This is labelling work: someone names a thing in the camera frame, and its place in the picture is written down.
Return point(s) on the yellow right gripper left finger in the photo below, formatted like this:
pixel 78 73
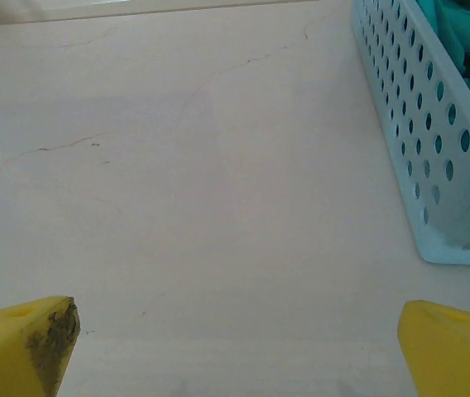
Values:
pixel 7 351

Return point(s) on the light blue perforated plastic basket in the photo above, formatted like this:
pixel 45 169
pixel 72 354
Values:
pixel 425 136

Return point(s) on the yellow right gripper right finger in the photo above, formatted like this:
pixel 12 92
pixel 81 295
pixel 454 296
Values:
pixel 454 355

